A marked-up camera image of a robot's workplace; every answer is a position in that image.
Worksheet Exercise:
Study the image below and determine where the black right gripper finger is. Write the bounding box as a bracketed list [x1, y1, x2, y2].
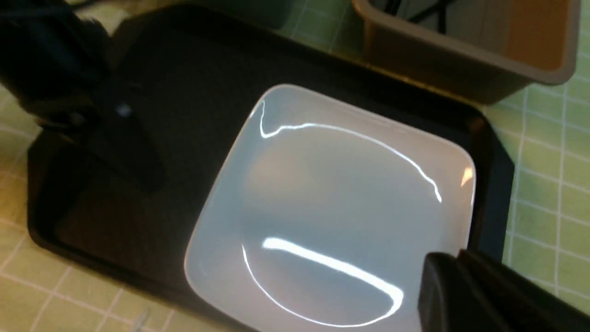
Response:
[417, 249, 590, 332]

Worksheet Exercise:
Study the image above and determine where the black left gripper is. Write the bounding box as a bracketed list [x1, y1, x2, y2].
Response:
[0, 0, 168, 192]

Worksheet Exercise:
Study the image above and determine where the large white square plate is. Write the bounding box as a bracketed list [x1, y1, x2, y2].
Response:
[184, 84, 478, 332]

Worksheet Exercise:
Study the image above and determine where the black serving tray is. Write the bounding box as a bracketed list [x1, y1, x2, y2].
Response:
[27, 4, 514, 331]

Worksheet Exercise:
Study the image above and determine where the green checkered tablecloth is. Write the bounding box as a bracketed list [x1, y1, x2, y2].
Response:
[0, 0, 590, 332]

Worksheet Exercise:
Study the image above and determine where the brown plastic bin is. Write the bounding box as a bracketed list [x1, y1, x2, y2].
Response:
[352, 0, 582, 104]

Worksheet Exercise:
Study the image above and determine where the black chopstick in brown bin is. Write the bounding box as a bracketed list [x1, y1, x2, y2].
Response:
[409, 0, 456, 24]

